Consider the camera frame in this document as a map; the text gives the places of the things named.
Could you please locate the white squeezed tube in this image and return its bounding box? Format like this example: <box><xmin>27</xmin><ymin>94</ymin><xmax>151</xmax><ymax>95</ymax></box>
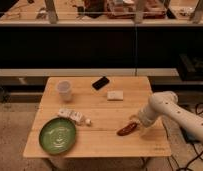
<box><xmin>57</xmin><ymin>108</ymin><xmax>92</xmax><ymax>126</ymax></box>

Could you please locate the blue black floor box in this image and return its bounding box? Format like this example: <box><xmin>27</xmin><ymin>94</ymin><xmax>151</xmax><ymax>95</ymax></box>
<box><xmin>181</xmin><ymin>129</ymin><xmax>199</xmax><ymax>143</ymax></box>

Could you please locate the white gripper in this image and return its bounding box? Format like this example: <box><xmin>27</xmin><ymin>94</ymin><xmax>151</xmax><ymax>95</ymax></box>
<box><xmin>129</xmin><ymin>113</ymin><xmax>152</xmax><ymax>127</ymax></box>

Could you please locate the black box on shelf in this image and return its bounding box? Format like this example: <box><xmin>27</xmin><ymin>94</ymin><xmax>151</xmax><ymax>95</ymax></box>
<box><xmin>176</xmin><ymin>54</ymin><xmax>203</xmax><ymax>81</ymax></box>

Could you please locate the green ceramic plate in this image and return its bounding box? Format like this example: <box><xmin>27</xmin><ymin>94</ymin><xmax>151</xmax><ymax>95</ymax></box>
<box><xmin>39</xmin><ymin>118</ymin><xmax>76</xmax><ymax>155</ymax></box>

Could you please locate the white sponge block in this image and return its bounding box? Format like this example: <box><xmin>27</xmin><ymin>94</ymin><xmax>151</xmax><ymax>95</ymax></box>
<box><xmin>107</xmin><ymin>91</ymin><xmax>123</xmax><ymax>101</ymax></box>

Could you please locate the black phone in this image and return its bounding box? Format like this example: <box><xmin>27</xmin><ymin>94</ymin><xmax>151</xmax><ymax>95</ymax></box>
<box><xmin>92</xmin><ymin>77</ymin><xmax>109</xmax><ymax>90</ymax></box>

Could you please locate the black cable on floor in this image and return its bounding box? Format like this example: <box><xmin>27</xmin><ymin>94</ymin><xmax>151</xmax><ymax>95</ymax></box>
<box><xmin>164</xmin><ymin>103</ymin><xmax>203</xmax><ymax>171</ymax></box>

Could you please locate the translucent plastic cup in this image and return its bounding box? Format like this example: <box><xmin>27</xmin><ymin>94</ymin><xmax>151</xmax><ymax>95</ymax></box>
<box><xmin>56</xmin><ymin>80</ymin><xmax>72</xmax><ymax>102</ymax></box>

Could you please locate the red chili pepper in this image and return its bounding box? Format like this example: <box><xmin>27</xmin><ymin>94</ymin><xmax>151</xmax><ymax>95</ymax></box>
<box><xmin>117</xmin><ymin>122</ymin><xmax>138</xmax><ymax>136</ymax></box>

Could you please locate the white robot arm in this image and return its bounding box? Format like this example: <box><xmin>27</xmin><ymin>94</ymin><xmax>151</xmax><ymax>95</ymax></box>
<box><xmin>129</xmin><ymin>91</ymin><xmax>203</xmax><ymax>143</ymax></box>

